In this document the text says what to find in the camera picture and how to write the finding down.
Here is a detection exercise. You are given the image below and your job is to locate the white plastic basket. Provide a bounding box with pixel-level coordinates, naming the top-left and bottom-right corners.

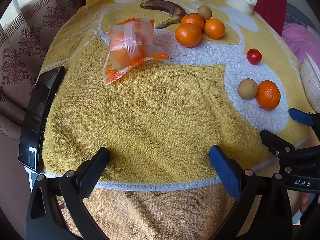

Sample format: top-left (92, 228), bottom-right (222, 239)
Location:
top-left (300, 52), bottom-right (320, 113)

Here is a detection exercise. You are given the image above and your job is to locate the pink blanket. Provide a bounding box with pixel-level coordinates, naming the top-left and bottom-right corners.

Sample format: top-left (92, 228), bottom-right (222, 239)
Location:
top-left (281, 22), bottom-right (320, 68)

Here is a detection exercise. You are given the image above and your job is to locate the orange plastic-wrapped packet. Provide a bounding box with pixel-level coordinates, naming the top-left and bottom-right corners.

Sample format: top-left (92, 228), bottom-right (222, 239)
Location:
top-left (103, 17), bottom-right (170, 86)

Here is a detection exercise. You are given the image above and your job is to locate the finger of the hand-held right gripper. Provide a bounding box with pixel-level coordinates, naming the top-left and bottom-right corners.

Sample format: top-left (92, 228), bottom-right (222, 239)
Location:
top-left (259, 129), bottom-right (295, 158)
top-left (288, 107), bottom-right (320, 128)

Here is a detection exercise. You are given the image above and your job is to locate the orange mandarin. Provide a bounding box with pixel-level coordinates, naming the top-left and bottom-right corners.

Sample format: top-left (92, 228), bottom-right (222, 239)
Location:
top-left (255, 80), bottom-right (281, 111)
top-left (174, 24), bottom-right (202, 47)
top-left (180, 13), bottom-right (205, 32)
top-left (204, 18), bottom-right (226, 39)

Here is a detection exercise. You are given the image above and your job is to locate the yellow printed towel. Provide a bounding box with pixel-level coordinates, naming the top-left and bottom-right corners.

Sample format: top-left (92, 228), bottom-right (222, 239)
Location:
top-left (40, 0), bottom-right (318, 193)

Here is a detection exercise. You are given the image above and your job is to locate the grey bed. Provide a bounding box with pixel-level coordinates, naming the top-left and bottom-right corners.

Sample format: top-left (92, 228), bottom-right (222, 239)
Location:
top-left (285, 2), bottom-right (320, 30)

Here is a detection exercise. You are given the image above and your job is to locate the red cherry tomato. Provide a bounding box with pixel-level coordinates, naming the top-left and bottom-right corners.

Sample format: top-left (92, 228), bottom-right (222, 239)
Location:
top-left (247, 48), bottom-right (262, 65)

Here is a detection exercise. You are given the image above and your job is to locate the brown round fruit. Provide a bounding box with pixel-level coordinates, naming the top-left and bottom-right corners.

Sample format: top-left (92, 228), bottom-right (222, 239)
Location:
top-left (237, 78), bottom-right (258, 99)
top-left (198, 5), bottom-right (213, 21)

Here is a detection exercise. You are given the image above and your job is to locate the patterned curtain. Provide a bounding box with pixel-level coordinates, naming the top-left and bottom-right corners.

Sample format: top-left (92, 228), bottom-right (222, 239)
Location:
top-left (0, 0), bottom-right (83, 140)

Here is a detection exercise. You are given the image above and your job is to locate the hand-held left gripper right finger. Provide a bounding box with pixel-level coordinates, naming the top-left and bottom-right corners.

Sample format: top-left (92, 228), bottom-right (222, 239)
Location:
top-left (209, 145), bottom-right (293, 240)

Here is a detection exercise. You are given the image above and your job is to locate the person's right hand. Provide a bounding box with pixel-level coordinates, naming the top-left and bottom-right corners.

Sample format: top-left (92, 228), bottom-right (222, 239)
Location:
top-left (299, 194), bottom-right (311, 213)

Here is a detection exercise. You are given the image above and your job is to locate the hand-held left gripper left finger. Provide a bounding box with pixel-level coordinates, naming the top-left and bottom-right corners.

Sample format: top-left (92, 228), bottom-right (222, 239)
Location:
top-left (26, 147), bottom-right (110, 240)

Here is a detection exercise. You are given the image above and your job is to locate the brown ripe banana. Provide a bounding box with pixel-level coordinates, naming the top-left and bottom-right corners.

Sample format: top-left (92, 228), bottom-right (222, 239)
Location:
top-left (140, 0), bottom-right (187, 29)

